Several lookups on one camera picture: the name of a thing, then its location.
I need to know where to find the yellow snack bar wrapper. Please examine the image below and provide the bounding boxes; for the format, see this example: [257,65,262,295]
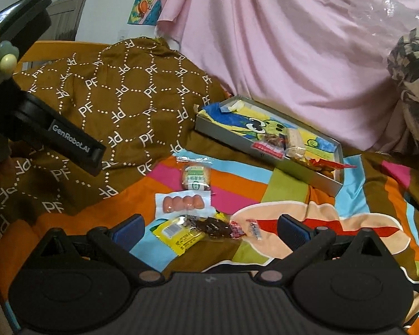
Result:
[152,216,206,256]

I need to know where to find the red tofu snack pack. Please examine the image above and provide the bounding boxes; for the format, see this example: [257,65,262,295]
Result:
[294,157,356,178]

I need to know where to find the pink sausage pack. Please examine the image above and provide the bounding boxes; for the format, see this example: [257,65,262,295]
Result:
[155,191,216,220]

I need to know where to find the dark candy wrapper pack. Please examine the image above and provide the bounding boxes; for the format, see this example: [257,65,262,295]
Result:
[185,216,263,240]

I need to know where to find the rice cracker bar pack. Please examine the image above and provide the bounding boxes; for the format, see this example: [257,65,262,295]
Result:
[285,128,306,159]

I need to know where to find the green label pastry pack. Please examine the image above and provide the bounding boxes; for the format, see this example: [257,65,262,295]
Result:
[176,156,213,191]

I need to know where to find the clear bag brown cookies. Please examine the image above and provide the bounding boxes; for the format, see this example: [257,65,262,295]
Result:
[251,133,287,160]

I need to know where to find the grey box with drawing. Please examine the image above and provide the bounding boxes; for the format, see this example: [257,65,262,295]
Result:
[195,96,347,196]

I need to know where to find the colourful cartoon bed blanket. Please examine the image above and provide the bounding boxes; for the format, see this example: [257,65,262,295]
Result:
[0,149,419,334]

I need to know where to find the brown PF patterned quilt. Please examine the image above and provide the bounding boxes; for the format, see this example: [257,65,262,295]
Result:
[0,37,225,239]

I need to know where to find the pink hanging sheet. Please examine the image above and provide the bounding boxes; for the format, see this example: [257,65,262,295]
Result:
[157,0,419,152]

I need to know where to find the plastic wrapped bedding bundle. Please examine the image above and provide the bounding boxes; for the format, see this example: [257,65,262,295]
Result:
[348,0,419,150]

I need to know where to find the wooden bed frame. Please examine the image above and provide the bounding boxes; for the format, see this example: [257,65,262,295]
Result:
[16,40,109,72]

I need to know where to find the grey wall cabinet door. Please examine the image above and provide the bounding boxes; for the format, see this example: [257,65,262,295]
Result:
[40,0,86,41]

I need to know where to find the cartoon wall poster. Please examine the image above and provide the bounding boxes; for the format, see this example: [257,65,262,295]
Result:
[128,0,162,27]

